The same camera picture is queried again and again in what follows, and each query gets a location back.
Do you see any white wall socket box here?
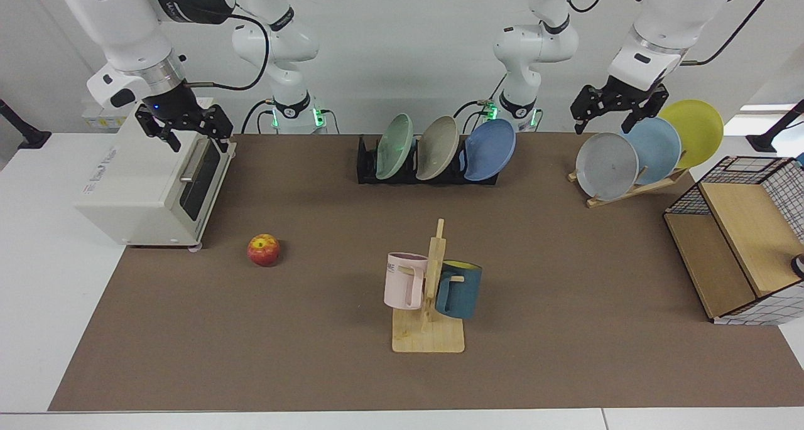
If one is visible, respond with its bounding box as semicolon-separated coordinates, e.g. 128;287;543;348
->
82;105;128;133

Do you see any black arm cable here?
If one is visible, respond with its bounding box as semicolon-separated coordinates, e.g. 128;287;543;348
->
680;0;780;67
185;13;271;93

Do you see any light blue plate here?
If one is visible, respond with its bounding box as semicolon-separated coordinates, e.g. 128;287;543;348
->
621;117;682;186

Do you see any grey plate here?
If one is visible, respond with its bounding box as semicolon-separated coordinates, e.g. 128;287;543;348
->
575;132;639;202

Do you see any pale toaster oven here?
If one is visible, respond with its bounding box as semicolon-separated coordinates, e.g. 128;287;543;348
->
74;97;238;250

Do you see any black dish rack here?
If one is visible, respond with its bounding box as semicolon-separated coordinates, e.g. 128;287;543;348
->
357;135;501;186

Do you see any wooden cup stand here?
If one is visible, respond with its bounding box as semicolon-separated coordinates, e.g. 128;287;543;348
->
392;218;465;354

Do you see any pink cup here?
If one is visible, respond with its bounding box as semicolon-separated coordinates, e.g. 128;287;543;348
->
384;252;429;310

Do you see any black clamp stand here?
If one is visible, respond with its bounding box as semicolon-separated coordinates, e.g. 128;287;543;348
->
0;99;52;149
746;100;804;153

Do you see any wooden plate stand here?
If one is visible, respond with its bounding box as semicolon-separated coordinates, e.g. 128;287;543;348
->
568;166;689;209

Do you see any yellow plate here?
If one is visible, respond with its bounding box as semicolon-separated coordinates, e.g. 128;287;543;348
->
658;99;724;169

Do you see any brown table cloth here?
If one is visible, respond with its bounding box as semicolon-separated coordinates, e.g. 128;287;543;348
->
48;133;804;412

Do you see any beige plate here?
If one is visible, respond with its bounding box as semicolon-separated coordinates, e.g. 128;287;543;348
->
415;116;461;181

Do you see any red yellow apple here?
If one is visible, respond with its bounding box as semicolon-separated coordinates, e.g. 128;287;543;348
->
247;234;281;267

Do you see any wire basket with wooden floor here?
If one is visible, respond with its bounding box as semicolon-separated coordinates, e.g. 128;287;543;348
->
663;156;804;326

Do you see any pale green plate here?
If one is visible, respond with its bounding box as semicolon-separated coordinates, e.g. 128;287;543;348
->
375;114;415;181

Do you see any dark teal cup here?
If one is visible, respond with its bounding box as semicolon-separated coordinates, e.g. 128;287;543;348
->
435;261;483;321

